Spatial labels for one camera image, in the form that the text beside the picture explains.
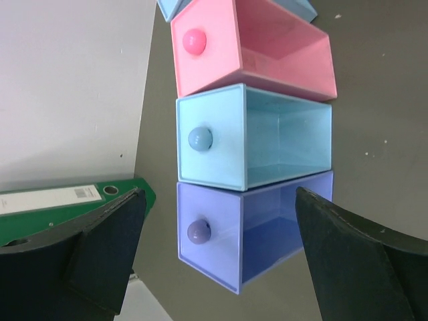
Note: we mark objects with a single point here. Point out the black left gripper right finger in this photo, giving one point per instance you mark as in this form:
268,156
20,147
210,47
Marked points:
361,270

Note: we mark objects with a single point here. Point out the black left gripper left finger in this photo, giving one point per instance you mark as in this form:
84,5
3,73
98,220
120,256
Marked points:
77,270

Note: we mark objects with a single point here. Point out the purple drawer box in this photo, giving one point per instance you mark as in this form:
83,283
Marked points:
232,237

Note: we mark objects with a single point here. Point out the sky blue drawer box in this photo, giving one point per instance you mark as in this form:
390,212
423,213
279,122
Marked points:
239,137

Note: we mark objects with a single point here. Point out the pink drawer box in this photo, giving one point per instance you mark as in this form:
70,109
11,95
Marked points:
258,43

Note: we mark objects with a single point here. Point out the light blue drawer box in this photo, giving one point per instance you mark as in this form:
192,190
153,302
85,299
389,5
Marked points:
302,8

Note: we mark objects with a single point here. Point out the green lever arch binder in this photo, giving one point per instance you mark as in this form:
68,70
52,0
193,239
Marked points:
27,212

